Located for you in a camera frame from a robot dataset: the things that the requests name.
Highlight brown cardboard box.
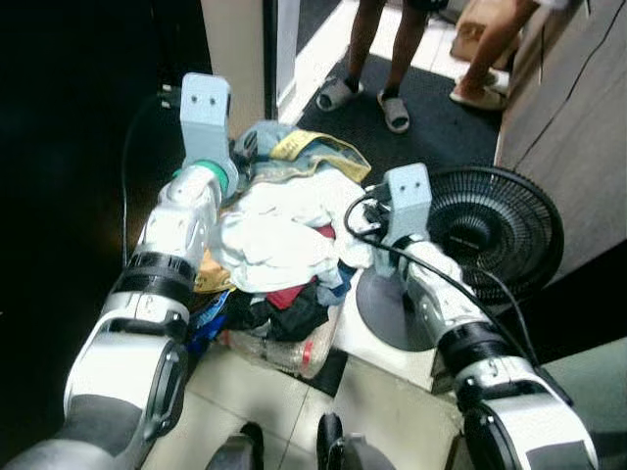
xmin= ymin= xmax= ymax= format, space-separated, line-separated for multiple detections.
xmin=451 ymin=0 xmax=515 ymax=65

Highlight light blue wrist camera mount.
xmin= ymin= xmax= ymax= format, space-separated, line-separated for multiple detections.
xmin=382 ymin=163 xmax=435 ymax=248
xmin=178 ymin=72 xmax=238 ymax=179

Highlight grey slipper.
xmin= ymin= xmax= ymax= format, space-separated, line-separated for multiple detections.
xmin=315 ymin=76 xmax=365 ymax=114
xmin=377 ymin=90 xmax=412 ymax=135

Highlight white door frame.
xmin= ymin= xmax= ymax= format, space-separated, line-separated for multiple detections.
xmin=200 ymin=0 xmax=301 ymax=138

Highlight grey green sofa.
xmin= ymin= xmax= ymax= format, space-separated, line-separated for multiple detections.
xmin=529 ymin=336 xmax=627 ymax=470

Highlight clear plastic laundry basket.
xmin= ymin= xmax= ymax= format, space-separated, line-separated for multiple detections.
xmin=217 ymin=299 xmax=346 ymax=381

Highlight black garment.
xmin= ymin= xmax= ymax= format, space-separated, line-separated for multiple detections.
xmin=223 ymin=284 xmax=334 ymax=344

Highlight person with beige sandals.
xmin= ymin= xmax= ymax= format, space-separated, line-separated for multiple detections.
xmin=449 ymin=0 xmax=550 ymax=112

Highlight light blue left wrist camera mount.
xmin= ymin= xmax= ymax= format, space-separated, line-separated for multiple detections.
xmin=178 ymin=72 xmax=238 ymax=179

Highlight person with grey slippers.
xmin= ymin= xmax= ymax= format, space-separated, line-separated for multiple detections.
xmin=315 ymin=0 xmax=434 ymax=135

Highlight light blue right wrist camera mount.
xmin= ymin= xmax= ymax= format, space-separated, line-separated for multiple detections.
xmin=382 ymin=163 xmax=435 ymax=248

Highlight red garment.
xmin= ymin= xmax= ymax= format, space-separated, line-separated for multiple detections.
xmin=263 ymin=223 xmax=339 ymax=312

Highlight beige sandal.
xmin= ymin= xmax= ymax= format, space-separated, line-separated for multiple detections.
xmin=449 ymin=83 xmax=508 ymax=112

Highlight white garment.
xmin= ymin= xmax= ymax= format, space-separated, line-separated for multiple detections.
xmin=209 ymin=166 xmax=381 ymax=295

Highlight black robot right leg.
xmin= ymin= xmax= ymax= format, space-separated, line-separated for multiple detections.
xmin=315 ymin=411 xmax=398 ymax=470

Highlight black floor fan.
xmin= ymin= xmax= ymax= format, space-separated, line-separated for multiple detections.
xmin=355 ymin=164 xmax=567 ymax=353

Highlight tan yellow garment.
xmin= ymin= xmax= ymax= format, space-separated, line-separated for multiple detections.
xmin=194 ymin=250 xmax=236 ymax=295

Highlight blue and yellow garment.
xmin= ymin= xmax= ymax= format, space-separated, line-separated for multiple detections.
xmin=233 ymin=119 xmax=373 ymax=187

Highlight bright blue garment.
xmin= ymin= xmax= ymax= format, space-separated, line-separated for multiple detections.
xmin=184 ymin=289 xmax=236 ymax=358

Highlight black floor mat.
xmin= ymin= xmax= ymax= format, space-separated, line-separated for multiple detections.
xmin=297 ymin=54 xmax=506 ymax=187

